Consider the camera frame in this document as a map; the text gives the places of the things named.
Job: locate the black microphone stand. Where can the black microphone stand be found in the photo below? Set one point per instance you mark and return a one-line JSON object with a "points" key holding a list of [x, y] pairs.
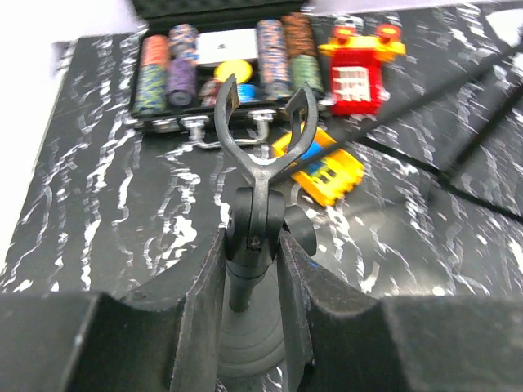
{"points": [[252, 340]]}

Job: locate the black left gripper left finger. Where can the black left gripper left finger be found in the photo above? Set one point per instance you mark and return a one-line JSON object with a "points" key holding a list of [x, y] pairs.
{"points": [[161, 336]]}

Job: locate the black poker chip case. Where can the black poker chip case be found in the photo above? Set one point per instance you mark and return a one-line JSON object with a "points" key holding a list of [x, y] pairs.
{"points": [[187, 50]]}

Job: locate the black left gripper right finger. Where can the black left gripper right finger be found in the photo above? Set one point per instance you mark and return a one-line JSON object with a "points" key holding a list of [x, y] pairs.
{"points": [[339, 339]]}

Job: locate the white playing card deck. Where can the white playing card deck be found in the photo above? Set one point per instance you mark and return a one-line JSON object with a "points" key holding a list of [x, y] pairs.
{"points": [[214, 48]]}

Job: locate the yellow blue block toy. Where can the yellow blue block toy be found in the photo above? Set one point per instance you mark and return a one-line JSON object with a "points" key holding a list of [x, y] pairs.
{"points": [[328, 179]]}

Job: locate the black music stand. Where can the black music stand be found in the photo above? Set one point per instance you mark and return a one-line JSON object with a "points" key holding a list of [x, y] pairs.
{"points": [[422, 168]]}

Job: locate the yellow dealer button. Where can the yellow dealer button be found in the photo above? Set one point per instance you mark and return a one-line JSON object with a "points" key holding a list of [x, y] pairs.
{"points": [[241, 69]]}

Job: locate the red yellow toy block house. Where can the red yellow toy block house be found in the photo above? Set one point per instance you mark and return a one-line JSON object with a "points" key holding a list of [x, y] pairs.
{"points": [[356, 63]]}

